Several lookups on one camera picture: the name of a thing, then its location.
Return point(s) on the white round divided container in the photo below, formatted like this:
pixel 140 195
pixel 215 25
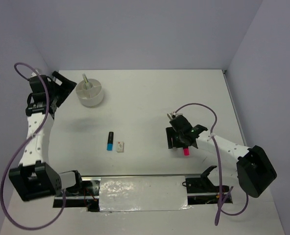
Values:
pixel 90 97

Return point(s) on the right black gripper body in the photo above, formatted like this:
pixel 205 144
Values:
pixel 180 142

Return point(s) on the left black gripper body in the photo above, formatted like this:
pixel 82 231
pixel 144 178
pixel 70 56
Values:
pixel 51 93

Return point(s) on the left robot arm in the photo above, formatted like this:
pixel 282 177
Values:
pixel 34 178

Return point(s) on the black pink highlighter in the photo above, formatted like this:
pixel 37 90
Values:
pixel 186 151

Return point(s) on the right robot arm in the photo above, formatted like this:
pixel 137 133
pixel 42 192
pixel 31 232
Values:
pixel 255 171

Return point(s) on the black blue highlighter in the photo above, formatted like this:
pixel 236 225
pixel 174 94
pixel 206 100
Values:
pixel 110 141

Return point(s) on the thin yellow highlighter pen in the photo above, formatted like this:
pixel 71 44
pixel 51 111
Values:
pixel 87 84

